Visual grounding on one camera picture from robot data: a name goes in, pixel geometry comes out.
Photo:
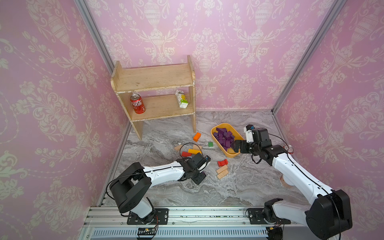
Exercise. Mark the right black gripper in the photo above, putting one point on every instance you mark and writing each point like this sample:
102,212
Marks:
244,144

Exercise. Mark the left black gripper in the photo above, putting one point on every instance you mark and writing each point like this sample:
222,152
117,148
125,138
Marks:
200,179

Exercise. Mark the purple brick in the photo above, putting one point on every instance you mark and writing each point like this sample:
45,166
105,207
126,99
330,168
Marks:
228,135
222,131

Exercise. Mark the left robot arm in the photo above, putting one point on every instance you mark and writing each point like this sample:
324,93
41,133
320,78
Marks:
128,190

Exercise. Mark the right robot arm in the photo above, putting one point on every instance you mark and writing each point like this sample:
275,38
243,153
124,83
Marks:
329,211

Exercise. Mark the yellow plastic storage bin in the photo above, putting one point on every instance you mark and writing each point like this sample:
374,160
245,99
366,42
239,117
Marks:
230,152

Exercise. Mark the red flat brick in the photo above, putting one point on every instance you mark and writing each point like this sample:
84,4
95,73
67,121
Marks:
186,154

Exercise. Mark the yellow long brick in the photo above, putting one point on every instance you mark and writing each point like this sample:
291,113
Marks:
194,152

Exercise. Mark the tan wood brick upright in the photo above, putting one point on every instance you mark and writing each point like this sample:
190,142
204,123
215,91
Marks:
197,147

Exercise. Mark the tan wood brick left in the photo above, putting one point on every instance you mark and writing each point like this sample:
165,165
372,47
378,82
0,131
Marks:
177,148

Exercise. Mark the orange brick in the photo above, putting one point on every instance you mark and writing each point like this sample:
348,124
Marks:
197,137

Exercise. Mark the red cola can on table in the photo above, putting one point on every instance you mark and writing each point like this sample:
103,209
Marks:
290,149

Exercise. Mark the natural wood plank brick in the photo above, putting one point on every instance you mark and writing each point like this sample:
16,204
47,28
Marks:
222,172

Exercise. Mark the red brick pair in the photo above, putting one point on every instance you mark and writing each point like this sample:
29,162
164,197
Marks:
222,163

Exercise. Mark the green white juice carton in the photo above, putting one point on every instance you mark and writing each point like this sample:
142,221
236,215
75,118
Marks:
182,99

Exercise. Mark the wooden two-tier shelf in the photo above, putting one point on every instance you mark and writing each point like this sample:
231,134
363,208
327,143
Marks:
125,82

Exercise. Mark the red cola can on shelf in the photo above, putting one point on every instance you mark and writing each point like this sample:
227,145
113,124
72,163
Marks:
137,103

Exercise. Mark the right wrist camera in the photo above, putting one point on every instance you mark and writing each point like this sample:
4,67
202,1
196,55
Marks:
248,130

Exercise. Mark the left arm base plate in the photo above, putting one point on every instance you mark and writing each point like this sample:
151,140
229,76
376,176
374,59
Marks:
157,216

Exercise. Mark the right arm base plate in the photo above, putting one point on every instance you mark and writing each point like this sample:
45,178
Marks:
257,216

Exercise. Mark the aluminium front rail frame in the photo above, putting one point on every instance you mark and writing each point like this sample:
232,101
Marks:
188,223

